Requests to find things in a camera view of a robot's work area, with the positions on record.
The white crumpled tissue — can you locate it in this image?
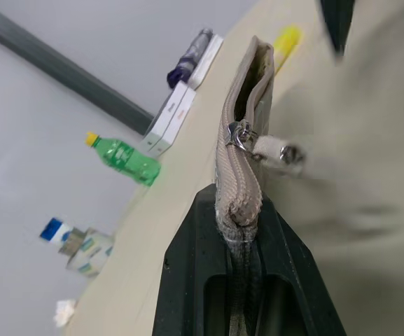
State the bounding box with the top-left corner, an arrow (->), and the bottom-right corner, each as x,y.
52,298 -> 79,329

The white flat box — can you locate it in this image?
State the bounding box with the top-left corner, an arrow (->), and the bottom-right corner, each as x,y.
186,33 -> 225,91

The clear bottle blue cap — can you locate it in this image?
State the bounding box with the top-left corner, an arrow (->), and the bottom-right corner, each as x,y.
39,217 -> 116,279

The yellow highlighter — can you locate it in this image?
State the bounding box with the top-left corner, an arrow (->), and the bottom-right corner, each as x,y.
272,23 -> 305,76

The white box red print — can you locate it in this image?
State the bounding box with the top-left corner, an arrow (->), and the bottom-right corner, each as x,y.
155,87 -> 197,155

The dark grey wall rail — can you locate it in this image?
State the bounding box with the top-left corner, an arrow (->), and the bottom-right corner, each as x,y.
0,0 -> 155,136

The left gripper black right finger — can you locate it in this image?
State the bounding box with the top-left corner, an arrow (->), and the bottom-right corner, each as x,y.
256,194 -> 347,336

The white box grey print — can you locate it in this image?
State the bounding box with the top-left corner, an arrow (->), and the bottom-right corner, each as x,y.
139,83 -> 189,151

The green plastic bottle yellow cap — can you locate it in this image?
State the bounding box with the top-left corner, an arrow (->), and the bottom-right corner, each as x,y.
84,131 -> 162,188

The dark purple bottle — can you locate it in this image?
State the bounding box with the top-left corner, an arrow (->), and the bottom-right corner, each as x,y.
166,27 -> 214,90

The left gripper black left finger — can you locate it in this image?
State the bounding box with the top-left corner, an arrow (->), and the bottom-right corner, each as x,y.
151,184 -> 231,336

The beige grid zipper pouch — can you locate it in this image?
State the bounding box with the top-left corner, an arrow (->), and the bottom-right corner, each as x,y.
213,34 -> 309,336

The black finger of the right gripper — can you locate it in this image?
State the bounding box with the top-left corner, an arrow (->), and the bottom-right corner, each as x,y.
318,0 -> 356,57

